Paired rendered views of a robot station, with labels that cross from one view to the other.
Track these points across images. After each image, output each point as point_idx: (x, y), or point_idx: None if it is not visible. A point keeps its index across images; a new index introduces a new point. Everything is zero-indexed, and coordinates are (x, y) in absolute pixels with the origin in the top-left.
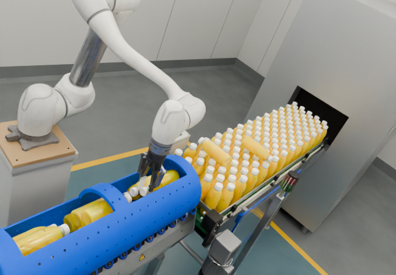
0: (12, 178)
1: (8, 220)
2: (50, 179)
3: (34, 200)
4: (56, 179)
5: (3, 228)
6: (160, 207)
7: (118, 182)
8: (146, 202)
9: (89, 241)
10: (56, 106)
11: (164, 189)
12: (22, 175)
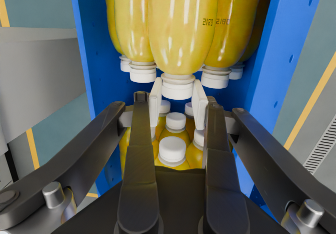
0: (15, 138)
1: (66, 103)
2: (21, 77)
3: (50, 85)
4: (23, 66)
5: None
6: (277, 118)
7: (93, 84)
8: (246, 176)
9: None
10: None
11: (269, 82)
12: (10, 128)
